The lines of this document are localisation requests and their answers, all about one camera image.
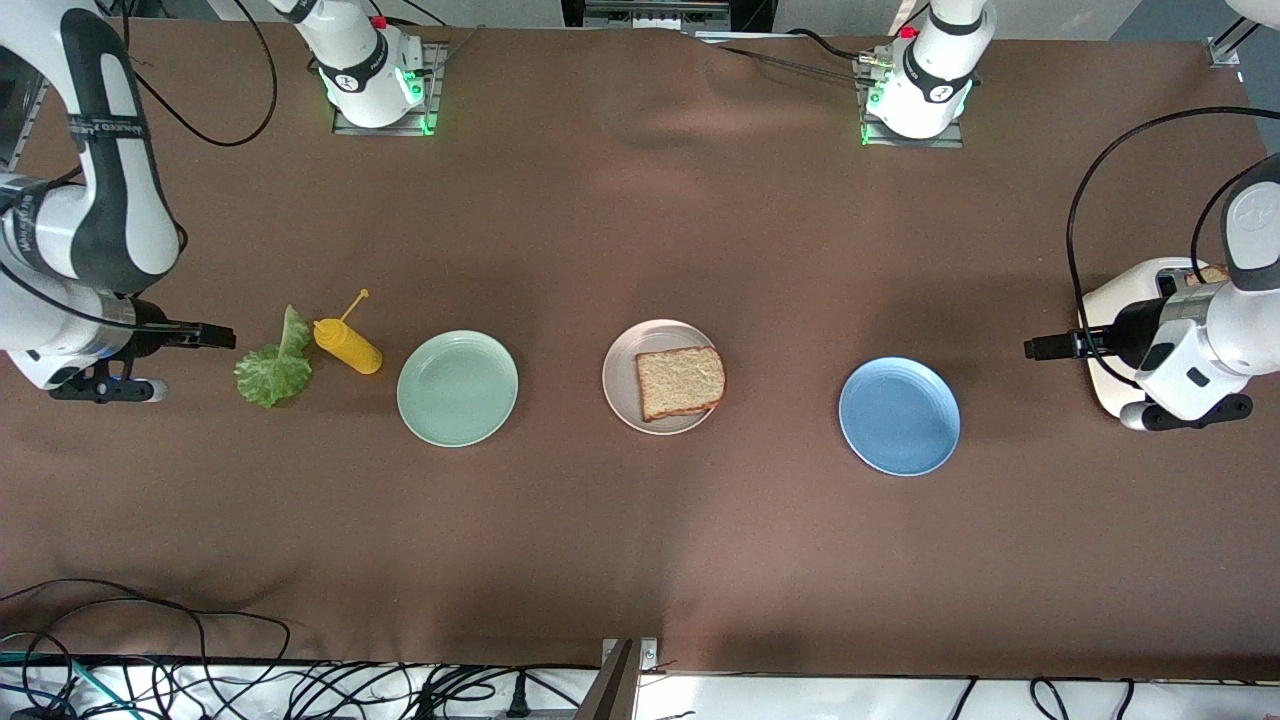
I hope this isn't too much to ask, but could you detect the green lettuce leaf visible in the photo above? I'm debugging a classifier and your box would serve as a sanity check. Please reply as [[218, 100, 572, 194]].
[[233, 305, 314, 409]]

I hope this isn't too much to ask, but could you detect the blue plate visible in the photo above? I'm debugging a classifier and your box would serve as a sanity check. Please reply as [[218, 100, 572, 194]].
[[838, 357, 962, 478]]

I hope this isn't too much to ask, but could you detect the mint green plate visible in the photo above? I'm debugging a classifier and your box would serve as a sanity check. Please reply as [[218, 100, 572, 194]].
[[396, 330, 520, 448]]

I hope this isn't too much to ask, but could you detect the beige plate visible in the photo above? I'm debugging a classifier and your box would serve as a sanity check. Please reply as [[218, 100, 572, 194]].
[[601, 319, 724, 437]]

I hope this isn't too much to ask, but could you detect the white toaster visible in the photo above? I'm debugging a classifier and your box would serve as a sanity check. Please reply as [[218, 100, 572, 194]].
[[1078, 257, 1236, 419]]

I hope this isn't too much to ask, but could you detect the yellow squeeze bottle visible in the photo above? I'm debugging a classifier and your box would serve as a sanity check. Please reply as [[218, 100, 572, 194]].
[[313, 289, 384, 376]]

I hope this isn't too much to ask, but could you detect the brown table cloth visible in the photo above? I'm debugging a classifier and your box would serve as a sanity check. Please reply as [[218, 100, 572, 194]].
[[0, 18, 1280, 683]]

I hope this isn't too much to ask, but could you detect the grey power strip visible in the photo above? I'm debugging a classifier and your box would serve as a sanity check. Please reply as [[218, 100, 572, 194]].
[[583, 0, 733, 31]]

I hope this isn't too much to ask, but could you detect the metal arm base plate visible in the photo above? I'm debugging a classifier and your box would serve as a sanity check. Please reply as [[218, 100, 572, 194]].
[[860, 55, 967, 149], [332, 42, 443, 138]]

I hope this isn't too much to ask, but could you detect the black cable loop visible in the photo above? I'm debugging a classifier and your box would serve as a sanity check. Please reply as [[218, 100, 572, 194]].
[[0, 578, 291, 691]]

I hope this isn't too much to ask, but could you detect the aluminium frame rail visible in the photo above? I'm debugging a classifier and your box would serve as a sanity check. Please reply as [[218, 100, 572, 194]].
[[1205, 15, 1256, 71]]

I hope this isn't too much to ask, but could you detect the teal cable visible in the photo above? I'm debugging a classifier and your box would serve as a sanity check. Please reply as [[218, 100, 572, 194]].
[[0, 650, 136, 719]]

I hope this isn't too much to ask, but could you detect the black base cable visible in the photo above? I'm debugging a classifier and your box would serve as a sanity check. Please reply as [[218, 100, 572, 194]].
[[695, 28, 886, 83]]

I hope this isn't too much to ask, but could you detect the metal camera post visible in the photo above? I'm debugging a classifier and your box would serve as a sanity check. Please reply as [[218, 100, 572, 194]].
[[575, 637, 661, 720]]

